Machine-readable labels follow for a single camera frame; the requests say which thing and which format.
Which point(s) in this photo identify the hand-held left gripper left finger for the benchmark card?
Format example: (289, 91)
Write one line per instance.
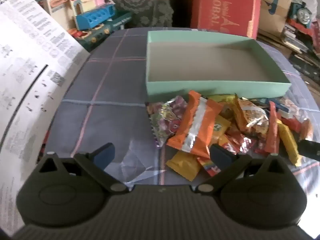
(103, 155)

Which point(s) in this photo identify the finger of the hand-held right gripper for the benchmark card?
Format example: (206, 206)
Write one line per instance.
(310, 148)

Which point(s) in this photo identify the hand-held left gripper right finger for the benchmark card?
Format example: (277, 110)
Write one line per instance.
(220, 153)

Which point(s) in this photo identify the red rainbow candy packet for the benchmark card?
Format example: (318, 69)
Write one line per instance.
(209, 167)

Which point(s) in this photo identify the orange clear snack packet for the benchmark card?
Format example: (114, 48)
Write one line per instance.
(306, 130)

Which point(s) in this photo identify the glossy red snack packet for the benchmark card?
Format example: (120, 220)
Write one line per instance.
(238, 142)

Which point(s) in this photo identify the yellow bar packet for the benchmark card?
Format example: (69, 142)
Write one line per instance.
(288, 142)

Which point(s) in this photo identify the yellow packet with green logo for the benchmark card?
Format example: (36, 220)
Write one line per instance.
(221, 127)

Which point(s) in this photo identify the orange red snack packet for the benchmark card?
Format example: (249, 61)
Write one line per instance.
(197, 125)

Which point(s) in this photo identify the mustard yellow snack packet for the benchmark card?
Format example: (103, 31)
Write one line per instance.
(183, 166)

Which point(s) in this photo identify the orange stick packet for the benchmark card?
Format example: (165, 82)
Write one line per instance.
(272, 130)

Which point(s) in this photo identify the orange noodle snack bag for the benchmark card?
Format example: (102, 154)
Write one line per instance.
(253, 117)

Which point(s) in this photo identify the navy blue snack packet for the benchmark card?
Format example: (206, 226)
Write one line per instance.
(277, 106)

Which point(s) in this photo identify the purple foil candy packet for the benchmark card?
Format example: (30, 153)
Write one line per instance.
(165, 120)

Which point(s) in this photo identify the mint green cardboard box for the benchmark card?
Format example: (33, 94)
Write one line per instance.
(217, 88)

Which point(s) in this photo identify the plaid blanket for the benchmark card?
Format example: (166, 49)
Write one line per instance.
(105, 120)

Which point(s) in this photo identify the printed white paper sheet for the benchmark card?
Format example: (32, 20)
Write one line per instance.
(25, 67)

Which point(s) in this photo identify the green toy box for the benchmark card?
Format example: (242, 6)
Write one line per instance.
(117, 22)

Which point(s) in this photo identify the blue toy train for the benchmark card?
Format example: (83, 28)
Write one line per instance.
(301, 13)

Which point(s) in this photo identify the blue toy rack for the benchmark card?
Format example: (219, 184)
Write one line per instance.
(95, 17)

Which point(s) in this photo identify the bear print cardboard box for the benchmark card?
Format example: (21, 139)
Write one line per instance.
(280, 7)

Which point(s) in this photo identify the red cardboard box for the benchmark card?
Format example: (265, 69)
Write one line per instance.
(225, 7)

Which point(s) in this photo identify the grey lace cushion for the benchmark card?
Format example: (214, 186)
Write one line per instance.
(142, 2)

